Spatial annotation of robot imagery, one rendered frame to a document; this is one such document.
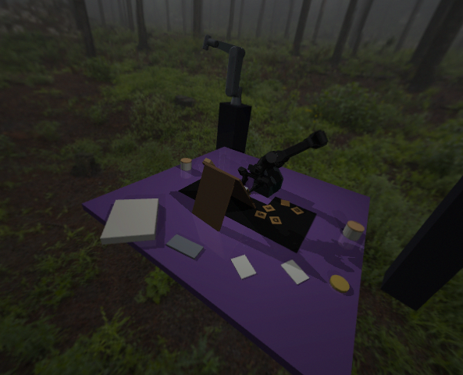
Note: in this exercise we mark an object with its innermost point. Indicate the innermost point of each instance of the yellow flat round disc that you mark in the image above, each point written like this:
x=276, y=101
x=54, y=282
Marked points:
x=339, y=283

